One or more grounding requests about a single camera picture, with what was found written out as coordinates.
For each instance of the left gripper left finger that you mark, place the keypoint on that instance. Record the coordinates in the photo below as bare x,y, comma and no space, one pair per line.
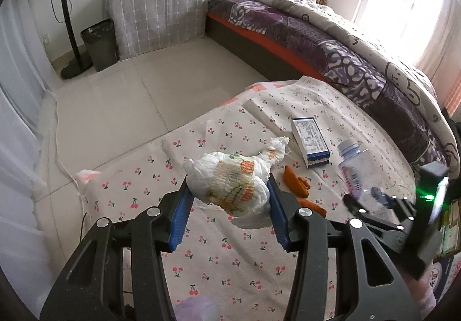
116,272

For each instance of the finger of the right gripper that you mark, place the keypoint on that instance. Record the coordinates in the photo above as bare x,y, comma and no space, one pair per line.
388,201

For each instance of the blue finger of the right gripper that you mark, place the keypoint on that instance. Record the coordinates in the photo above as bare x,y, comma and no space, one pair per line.
375,224

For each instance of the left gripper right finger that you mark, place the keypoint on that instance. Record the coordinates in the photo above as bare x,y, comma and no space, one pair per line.
340,266

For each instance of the clear plastic water bottle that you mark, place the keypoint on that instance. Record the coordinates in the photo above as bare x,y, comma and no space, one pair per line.
360,175

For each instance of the white plastic bag trash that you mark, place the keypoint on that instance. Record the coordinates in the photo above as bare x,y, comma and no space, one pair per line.
235,183

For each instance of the black floor trash can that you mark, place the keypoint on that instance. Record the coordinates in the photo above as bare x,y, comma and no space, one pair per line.
100,42

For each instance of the right hand purple glove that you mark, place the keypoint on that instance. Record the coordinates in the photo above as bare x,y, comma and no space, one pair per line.
421,291

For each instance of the left hand purple glove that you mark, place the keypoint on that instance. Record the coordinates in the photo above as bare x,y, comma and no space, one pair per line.
197,308

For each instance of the wooden bookshelf with books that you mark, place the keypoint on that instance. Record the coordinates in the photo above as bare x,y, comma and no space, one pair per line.
450,230

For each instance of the blue white cardboard box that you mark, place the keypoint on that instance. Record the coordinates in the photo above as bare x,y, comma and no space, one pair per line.
443,273

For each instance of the small blue white box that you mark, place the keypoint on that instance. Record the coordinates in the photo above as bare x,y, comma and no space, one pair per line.
311,142

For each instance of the crumpled tissue with peels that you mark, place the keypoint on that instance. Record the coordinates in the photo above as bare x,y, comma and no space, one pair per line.
275,150

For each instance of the purple patterned quilt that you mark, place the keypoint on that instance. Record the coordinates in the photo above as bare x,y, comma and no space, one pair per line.
409,81

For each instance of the grey quilted cover stand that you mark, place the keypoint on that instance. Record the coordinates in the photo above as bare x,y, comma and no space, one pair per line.
142,26

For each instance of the bed with dark frame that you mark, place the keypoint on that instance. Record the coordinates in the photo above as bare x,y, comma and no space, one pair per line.
278,45

